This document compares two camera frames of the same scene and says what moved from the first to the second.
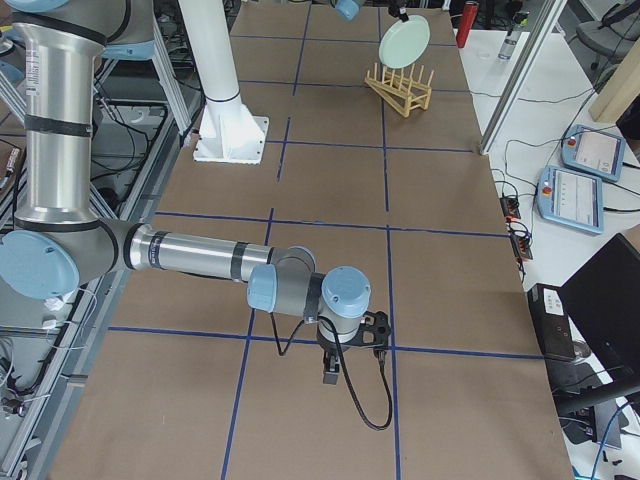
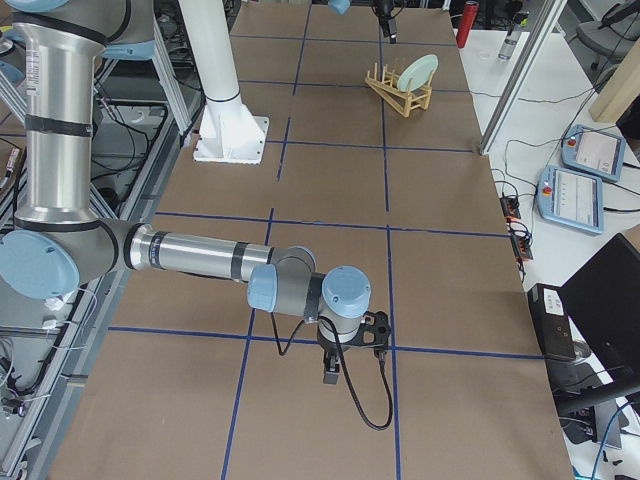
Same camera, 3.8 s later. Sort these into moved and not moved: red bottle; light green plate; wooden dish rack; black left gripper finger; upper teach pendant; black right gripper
Moved: black left gripper finger; light green plate
Not moved: red bottle; wooden dish rack; black right gripper; upper teach pendant
